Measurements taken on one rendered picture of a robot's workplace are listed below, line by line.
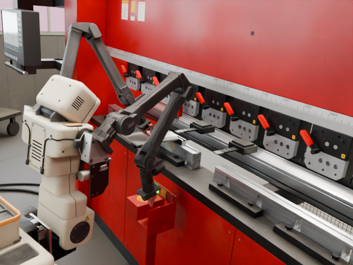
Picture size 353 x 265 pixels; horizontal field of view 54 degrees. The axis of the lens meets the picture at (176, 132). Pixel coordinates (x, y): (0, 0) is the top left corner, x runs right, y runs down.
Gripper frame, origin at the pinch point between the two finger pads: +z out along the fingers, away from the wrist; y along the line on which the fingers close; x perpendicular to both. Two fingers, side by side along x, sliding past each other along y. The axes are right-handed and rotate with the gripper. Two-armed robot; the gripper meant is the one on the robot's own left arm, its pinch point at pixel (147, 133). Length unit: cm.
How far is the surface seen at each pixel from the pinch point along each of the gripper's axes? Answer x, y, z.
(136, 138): 6.6, 0.8, -1.7
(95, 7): -38, 85, -52
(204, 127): -33.0, -4.1, 19.6
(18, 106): 28, 379, 79
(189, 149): -11.5, -17.6, 13.3
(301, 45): -40, -79, -43
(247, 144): -34, -39, 19
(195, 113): -19.3, -24.3, -8.4
